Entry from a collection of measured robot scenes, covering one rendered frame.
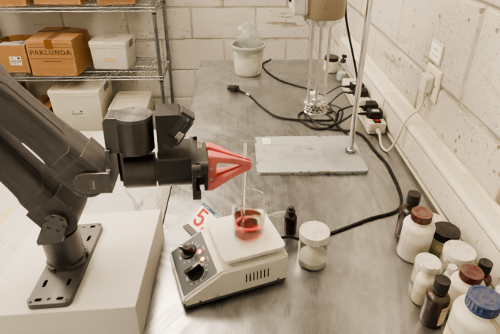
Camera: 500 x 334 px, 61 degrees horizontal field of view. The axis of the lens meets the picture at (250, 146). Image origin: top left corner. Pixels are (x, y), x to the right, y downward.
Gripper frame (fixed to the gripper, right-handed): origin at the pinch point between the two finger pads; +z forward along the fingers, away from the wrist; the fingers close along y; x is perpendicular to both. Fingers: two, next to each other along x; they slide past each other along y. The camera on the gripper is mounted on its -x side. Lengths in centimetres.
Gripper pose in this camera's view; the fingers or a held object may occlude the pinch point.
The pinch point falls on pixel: (245, 164)
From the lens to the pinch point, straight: 71.8
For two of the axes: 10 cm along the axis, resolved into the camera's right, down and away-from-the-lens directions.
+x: -0.4, 8.7, 4.9
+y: -1.6, -4.9, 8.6
